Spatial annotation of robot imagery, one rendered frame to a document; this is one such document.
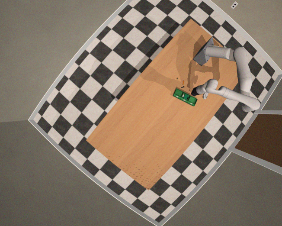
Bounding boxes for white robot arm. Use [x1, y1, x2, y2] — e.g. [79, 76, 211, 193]
[199, 45, 260, 112]

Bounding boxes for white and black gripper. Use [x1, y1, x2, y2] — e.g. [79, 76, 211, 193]
[191, 85, 209, 99]

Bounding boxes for green three-compartment bin rack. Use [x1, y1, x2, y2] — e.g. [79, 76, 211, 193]
[173, 89, 197, 106]

